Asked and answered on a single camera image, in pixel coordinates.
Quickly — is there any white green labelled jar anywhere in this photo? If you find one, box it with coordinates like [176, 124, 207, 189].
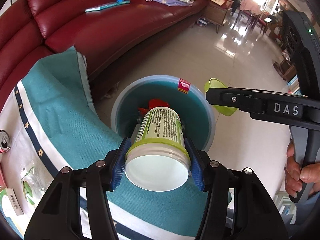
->
[125, 107, 191, 192]

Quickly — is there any red plastic bag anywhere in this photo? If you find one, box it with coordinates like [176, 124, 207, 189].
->
[138, 99, 170, 117]

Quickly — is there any lime green jar lid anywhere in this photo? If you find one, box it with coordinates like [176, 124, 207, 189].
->
[204, 78, 238, 116]

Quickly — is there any teal round trash bin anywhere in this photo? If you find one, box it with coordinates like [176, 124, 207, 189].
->
[111, 75, 215, 152]

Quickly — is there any person right hand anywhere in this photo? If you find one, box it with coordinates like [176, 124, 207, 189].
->
[284, 140, 320, 198]

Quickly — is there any teal striped tablecloth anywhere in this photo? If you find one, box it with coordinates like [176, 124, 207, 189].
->
[0, 45, 233, 240]

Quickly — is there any clear plastic wrapper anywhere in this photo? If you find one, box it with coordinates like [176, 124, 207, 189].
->
[20, 161, 45, 208]

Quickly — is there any dining chair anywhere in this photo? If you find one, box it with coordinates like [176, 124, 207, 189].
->
[234, 0, 263, 30]

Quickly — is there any white green medicine box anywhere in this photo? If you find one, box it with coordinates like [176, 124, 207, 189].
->
[1, 188, 23, 218]

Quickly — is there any pink paper cup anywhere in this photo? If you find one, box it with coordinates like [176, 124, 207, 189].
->
[0, 166, 7, 191]

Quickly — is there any red cola can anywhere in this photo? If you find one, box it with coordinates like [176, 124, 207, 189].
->
[0, 130, 11, 153]

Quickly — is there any wooden side cabinet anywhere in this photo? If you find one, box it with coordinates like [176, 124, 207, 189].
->
[203, 0, 233, 34]

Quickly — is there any teal book on sofa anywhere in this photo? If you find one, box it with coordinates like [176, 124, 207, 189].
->
[85, 0, 130, 12]

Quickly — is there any dark red leather sofa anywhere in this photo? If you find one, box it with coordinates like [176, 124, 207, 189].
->
[1, 0, 207, 103]

